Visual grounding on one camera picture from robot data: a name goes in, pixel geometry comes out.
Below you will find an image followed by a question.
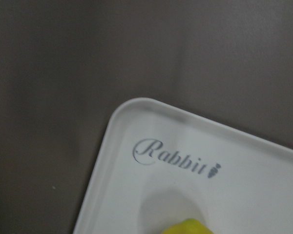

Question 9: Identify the yellow lemon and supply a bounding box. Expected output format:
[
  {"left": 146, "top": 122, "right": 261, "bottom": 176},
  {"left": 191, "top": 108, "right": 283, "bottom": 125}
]
[{"left": 161, "top": 218, "right": 213, "bottom": 234}]

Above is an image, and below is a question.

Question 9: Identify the white rabbit tray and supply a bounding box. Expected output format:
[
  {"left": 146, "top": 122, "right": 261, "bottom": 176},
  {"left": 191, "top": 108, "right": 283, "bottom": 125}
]
[{"left": 73, "top": 98, "right": 293, "bottom": 234}]

